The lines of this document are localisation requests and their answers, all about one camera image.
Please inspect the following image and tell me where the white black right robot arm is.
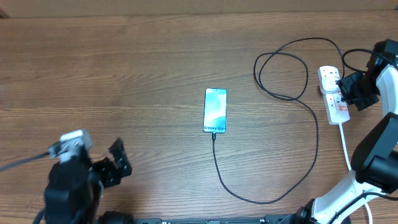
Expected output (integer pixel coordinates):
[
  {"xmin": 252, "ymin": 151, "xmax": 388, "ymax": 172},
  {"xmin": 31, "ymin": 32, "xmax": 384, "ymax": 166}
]
[{"xmin": 280, "ymin": 39, "xmax": 397, "ymax": 223}]

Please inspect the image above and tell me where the blue Galaxy smartphone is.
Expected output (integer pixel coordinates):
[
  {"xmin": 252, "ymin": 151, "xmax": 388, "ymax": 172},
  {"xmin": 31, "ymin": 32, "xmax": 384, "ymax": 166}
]
[{"xmin": 203, "ymin": 88, "xmax": 228, "ymax": 134}]

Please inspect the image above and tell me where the white power strip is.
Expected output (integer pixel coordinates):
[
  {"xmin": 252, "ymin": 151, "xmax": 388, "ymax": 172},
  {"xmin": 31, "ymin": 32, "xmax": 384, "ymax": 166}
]
[{"xmin": 318, "ymin": 66, "xmax": 350, "ymax": 125}]

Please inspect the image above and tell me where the white charger plug adapter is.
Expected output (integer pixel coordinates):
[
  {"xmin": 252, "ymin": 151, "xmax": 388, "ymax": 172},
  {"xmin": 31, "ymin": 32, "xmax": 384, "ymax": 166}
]
[{"xmin": 320, "ymin": 76, "xmax": 340, "ymax": 94}]

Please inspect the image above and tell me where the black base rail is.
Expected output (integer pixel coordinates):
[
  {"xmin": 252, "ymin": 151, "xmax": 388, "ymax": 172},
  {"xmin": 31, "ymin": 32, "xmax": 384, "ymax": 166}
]
[{"xmin": 134, "ymin": 214, "xmax": 302, "ymax": 224}]

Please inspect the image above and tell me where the white power strip cord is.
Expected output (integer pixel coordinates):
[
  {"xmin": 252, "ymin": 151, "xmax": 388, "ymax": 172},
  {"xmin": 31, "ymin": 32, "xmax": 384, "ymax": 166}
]
[{"xmin": 338, "ymin": 123, "xmax": 374, "ymax": 224}]

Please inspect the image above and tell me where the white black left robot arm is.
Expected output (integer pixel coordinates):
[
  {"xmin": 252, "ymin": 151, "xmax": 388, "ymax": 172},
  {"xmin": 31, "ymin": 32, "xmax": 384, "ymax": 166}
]
[{"xmin": 33, "ymin": 138, "xmax": 134, "ymax": 224}]

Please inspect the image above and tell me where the black charger cable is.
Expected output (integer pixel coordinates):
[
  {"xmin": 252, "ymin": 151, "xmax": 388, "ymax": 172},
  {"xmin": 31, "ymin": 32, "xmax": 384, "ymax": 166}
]
[{"xmin": 211, "ymin": 37, "xmax": 346, "ymax": 205}]

